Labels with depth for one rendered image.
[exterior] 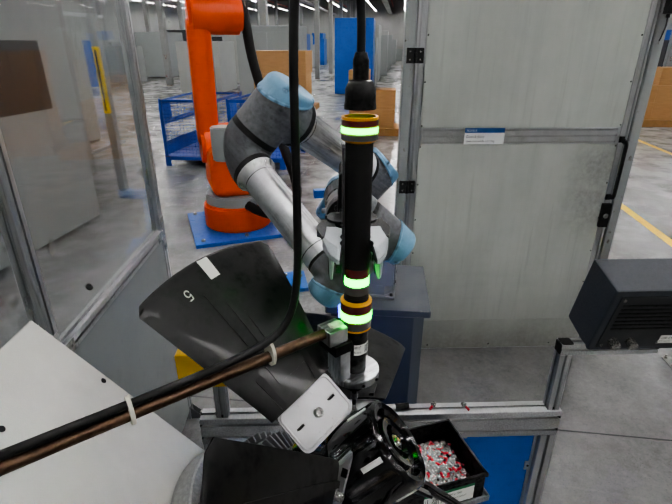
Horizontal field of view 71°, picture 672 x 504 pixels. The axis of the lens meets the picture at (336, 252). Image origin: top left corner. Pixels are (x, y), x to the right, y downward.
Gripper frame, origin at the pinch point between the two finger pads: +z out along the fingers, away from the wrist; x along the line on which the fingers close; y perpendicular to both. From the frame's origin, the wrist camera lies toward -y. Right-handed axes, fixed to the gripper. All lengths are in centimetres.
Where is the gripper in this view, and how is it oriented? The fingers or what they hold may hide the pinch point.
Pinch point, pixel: (357, 252)
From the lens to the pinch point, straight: 58.0
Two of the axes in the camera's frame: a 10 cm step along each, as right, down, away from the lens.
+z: 0.3, 3.9, -9.2
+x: -10.0, 0.1, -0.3
